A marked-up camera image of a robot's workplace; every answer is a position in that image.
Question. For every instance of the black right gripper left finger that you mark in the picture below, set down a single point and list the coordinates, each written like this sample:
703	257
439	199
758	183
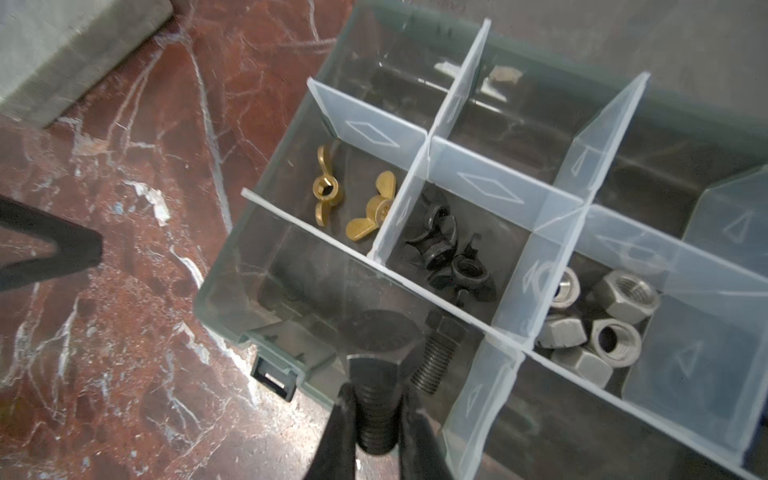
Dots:
336	453

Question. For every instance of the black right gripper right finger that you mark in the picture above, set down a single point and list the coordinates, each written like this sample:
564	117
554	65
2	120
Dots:
419	455

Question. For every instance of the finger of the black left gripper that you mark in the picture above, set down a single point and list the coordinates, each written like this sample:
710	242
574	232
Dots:
77	248

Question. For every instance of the black hex bolt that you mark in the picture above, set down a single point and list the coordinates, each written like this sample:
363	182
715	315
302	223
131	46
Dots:
380	351

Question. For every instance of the black screw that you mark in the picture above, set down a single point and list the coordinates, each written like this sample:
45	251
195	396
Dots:
445	337

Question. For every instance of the silver nut in box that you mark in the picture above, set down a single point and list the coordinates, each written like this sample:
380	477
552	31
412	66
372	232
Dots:
561	331

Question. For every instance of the silver hex nut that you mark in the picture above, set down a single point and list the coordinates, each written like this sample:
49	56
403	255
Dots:
568	291
585	364

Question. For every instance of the grey foam block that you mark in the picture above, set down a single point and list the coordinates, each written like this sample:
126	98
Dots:
53	52

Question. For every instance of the gold wing nut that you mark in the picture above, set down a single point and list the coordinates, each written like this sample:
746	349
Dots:
326	187
377	208

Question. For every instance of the grey compartment organizer box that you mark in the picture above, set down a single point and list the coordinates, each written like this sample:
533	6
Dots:
555	166

